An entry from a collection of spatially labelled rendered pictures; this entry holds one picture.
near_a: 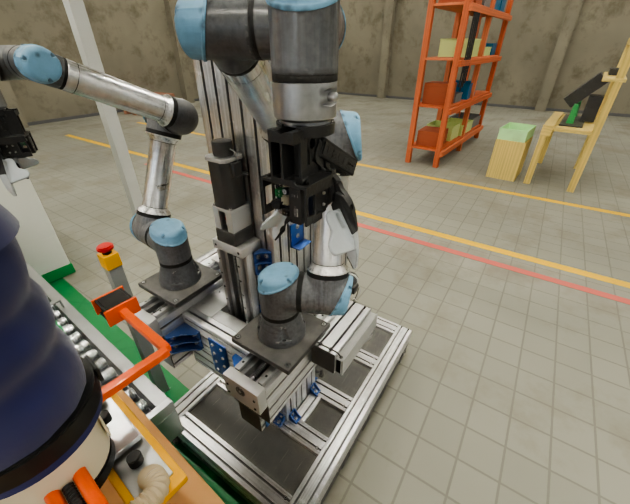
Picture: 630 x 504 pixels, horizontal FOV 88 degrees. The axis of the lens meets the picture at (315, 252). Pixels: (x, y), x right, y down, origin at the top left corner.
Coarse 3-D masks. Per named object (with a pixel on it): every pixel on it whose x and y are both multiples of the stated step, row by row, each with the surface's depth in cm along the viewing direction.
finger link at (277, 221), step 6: (276, 210) 48; (270, 216) 48; (276, 216) 49; (282, 216) 51; (264, 222) 48; (270, 222) 49; (276, 222) 51; (282, 222) 52; (288, 222) 53; (264, 228) 50; (276, 228) 53; (282, 228) 53; (276, 234) 54
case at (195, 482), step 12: (120, 396) 94; (132, 408) 91; (144, 420) 88; (156, 432) 85; (168, 444) 83; (180, 456) 80; (192, 468) 78; (108, 480) 76; (192, 480) 76; (108, 492) 74; (180, 492) 74; (192, 492) 74; (204, 492) 74
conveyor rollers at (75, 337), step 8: (56, 312) 181; (56, 320) 175; (64, 320) 176; (64, 328) 170; (72, 328) 172; (72, 336) 166; (80, 336) 168; (80, 344) 161; (88, 344) 163; (80, 352) 161; (88, 352) 157; (96, 352) 158; (96, 360) 153; (104, 360) 154; (112, 368) 149; (104, 376) 146; (112, 376) 149; (128, 392) 139; (144, 408) 135
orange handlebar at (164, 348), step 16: (128, 320) 85; (144, 336) 82; (160, 336) 81; (160, 352) 76; (144, 368) 73; (112, 384) 69; (128, 384) 71; (80, 480) 54; (48, 496) 52; (96, 496) 52
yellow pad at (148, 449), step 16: (112, 400) 78; (112, 416) 75; (128, 416) 76; (144, 432) 72; (144, 448) 69; (160, 448) 70; (128, 464) 65; (144, 464) 67; (160, 464) 67; (176, 464) 67; (112, 480) 65; (128, 480) 64; (176, 480) 65; (128, 496) 62
